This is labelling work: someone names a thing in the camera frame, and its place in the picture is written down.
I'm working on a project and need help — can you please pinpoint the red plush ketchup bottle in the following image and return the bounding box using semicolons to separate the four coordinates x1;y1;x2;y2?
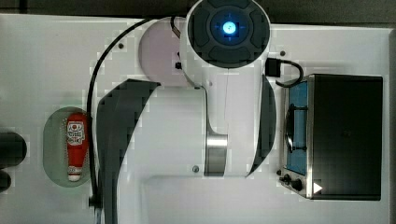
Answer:
66;113;89;182

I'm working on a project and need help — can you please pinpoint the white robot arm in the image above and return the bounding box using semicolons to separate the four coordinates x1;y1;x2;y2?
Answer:
95;0;276;224

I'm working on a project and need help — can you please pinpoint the lavender round plate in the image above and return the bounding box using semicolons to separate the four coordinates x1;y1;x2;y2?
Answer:
138;17;192;89

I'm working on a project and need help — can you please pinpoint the stainless steel toaster oven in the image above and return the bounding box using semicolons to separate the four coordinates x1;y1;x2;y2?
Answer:
277;74;383;201

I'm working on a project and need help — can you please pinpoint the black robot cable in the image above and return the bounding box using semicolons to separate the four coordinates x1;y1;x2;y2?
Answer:
86;17;155;209

